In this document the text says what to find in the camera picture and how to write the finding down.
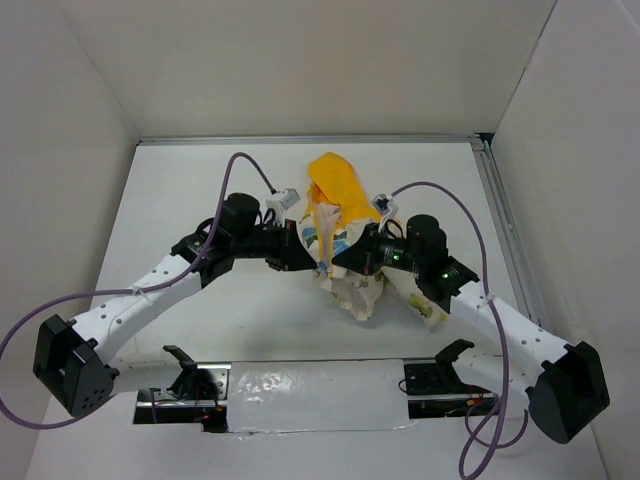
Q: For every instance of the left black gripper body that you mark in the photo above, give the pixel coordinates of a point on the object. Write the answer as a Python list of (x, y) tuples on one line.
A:
[(268, 244)]

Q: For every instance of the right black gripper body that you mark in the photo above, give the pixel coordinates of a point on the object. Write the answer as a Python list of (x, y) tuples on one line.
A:
[(391, 252)]

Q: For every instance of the yellow and cream baby jacket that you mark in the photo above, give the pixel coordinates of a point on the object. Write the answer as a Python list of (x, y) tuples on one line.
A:
[(336, 215)]

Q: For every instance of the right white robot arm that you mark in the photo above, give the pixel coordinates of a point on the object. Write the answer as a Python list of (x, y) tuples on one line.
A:
[(566, 388)]

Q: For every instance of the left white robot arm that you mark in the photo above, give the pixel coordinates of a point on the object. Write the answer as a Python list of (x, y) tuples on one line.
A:
[(72, 357)]

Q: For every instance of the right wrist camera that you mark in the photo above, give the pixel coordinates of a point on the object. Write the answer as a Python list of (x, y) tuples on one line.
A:
[(385, 205)]

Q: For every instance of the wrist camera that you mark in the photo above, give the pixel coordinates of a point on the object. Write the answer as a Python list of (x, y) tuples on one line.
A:
[(283, 199), (385, 205)]

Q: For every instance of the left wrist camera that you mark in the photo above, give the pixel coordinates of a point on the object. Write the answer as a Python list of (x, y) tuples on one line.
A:
[(283, 199)]

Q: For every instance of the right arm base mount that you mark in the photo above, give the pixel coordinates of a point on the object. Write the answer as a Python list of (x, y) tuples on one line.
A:
[(434, 390)]

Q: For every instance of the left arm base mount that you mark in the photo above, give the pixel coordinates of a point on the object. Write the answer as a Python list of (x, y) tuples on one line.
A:
[(197, 395)]

